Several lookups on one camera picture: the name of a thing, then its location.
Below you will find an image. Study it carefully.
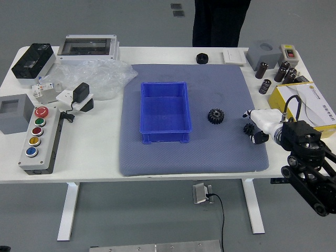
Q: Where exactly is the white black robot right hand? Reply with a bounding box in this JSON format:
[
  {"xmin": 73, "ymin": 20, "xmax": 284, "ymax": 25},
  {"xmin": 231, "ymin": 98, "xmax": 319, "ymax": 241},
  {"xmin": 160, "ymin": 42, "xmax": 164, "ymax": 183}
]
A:
[{"xmin": 241, "ymin": 108, "xmax": 284, "ymax": 145}]

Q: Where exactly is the small black gear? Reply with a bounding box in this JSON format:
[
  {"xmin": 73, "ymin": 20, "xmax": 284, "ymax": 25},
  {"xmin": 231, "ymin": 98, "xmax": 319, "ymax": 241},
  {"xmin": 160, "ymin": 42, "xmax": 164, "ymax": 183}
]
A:
[{"xmin": 243, "ymin": 123, "xmax": 257, "ymax": 136}]

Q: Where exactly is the big black gear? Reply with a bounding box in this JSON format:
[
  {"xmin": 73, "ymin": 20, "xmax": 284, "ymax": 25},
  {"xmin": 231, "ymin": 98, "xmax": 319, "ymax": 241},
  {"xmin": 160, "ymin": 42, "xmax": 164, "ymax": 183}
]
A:
[{"xmin": 207, "ymin": 108, "xmax": 224, "ymax": 125}]

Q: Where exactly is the yellow white cardboard box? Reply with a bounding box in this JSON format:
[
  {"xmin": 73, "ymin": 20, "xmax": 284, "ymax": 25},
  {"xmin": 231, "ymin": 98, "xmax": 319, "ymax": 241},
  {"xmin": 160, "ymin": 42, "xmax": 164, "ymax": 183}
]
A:
[{"xmin": 268, "ymin": 81, "xmax": 336, "ymax": 139}]

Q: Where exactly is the blue plastic box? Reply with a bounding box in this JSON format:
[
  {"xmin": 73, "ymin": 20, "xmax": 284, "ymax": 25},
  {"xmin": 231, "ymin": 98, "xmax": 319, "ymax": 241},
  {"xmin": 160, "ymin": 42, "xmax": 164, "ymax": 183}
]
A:
[{"xmin": 138, "ymin": 81, "xmax": 193, "ymax": 145}]

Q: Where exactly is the grey five-button control box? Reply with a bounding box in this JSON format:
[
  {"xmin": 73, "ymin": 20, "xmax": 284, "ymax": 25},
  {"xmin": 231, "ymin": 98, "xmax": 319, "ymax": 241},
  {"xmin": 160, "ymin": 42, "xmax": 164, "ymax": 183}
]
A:
[{"xmin": 17, "ymin": 106, "xmax": 62, "ymax": 175}]

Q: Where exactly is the white clear-lid distribution box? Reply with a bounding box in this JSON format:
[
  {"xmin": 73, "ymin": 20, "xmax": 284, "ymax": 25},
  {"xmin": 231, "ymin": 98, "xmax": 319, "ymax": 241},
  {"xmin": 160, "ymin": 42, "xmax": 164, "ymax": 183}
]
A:
[{"xmin": 57, "ymin": 34, "xmax": 121, "ymax": 65}]

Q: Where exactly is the grey block with round hole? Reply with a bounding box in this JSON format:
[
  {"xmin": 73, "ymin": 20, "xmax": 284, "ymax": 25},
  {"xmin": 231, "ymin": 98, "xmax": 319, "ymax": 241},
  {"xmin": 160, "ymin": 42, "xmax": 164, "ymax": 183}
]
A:
[{"xmin": 246, "ymin": 40, "xmax": 283, "ymax": 71}]

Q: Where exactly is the blue-grey mat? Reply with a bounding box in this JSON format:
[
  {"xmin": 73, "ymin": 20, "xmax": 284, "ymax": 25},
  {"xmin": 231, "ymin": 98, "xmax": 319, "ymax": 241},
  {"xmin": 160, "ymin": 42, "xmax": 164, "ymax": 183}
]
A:
[{"xmin": 118, "ymin": 64, "xmax": 270, "ymax": 177}]

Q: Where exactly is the white table leg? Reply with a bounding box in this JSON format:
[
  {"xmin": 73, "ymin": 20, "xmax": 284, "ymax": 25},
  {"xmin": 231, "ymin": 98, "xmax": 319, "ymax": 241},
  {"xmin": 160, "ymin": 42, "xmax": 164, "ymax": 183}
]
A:
[
  {"xmin": 241, "ymin": 178, "xmax": 265, "ymax": 235},
  {"xmin": 57, "ymin": 182, "xmax": 80, "ymax": 242}
]

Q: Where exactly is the silver floor socket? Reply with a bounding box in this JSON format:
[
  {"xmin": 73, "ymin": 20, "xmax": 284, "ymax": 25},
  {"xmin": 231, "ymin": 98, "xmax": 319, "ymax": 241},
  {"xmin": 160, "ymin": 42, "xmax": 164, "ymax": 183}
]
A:
[{"xmin": 192, "ymin": 183, "xmax": 215, "ymax": 205}]

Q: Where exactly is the person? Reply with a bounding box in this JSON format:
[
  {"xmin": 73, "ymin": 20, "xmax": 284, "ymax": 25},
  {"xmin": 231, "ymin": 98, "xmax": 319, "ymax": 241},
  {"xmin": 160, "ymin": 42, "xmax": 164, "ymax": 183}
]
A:
[{"xmin": 192, "ymin": 0, "xmax": 252, "ymax": 48}]

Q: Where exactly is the grey block with square hole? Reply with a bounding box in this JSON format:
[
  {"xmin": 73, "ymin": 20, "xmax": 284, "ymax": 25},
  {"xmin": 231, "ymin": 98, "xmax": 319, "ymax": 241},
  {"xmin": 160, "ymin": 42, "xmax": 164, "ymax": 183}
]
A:
[{"xmin": 0, "ymin": 93, "xmax": 36, "ymax": 135}]

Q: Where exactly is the grey metal plate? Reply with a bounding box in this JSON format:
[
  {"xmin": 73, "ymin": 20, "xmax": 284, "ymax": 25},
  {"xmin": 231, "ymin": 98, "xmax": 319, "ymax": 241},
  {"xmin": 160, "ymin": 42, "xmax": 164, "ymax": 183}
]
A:
[{"xmin": 89, "ymin": 239, "xmax": 223, "ymax": 252}]

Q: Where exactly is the white circuit breaker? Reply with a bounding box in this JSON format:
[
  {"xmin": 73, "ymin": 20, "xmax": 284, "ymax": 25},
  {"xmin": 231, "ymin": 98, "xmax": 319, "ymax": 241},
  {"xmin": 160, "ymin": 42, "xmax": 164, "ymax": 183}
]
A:
[{"xmin": 31, "ymin": 81, "xmax": 64, "ymax": 103}]

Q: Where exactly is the white socket plate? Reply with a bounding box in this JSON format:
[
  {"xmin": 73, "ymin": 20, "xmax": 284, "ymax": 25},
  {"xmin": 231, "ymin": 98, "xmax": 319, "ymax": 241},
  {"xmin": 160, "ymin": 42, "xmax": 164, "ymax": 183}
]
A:
[{"xmin": 56, "ymin": 89, "xmax": 95, "ymax": 111}]

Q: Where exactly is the clear plastic bag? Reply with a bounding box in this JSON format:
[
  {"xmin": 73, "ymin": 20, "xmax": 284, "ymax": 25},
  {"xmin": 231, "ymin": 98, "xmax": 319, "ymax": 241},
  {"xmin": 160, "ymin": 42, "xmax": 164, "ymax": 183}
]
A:
[{"xmin": 39, "ymin": 58, "xmax": 139, "ymax": 101}]

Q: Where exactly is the black power adapter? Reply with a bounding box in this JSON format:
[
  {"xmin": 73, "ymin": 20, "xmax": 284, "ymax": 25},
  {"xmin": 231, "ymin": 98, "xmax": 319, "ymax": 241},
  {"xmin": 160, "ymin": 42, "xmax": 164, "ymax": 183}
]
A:
[{"xmin": 72, "ymin": 82, "xmax": 91, "ymax": 102}]

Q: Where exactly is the beige switch box red button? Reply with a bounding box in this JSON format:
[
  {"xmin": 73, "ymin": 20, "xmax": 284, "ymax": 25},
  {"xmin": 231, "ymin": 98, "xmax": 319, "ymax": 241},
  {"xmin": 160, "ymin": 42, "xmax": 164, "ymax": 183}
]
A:
[{"xmin": 277, "ymin": 44, "xmax": 300, "ymax": 68}]

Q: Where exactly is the white wall switch panel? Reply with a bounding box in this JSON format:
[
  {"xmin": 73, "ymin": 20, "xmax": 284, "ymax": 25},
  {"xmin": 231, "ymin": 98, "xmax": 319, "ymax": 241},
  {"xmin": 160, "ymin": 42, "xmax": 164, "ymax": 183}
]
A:
[{"xmin": 223, "ymin": 49, "xmax": 247, "ymax": 65}]

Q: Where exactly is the black floor cable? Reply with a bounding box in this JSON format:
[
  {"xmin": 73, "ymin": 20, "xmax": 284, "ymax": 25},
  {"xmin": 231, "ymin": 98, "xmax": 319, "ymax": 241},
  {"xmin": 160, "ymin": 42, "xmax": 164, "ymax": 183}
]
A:
[{"xmin": 207, "ymin": 193, "xmax": 226, "ymax": 252}]

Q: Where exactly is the black adapter cord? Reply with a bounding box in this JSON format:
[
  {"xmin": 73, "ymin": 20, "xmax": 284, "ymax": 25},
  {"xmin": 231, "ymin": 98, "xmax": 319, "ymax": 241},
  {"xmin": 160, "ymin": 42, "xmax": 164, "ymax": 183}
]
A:
[{"xmin": 59, "ymin": 101, "xmax": 77, "ymax": 123}]

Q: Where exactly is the black lidded enclosure box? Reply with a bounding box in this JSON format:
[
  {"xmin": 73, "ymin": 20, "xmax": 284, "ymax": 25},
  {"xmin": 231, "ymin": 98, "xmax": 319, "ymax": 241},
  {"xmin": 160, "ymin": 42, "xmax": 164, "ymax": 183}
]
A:
[{"xmin": 11, "ymin": 43, "xmax": 57, "ymax": 86}]

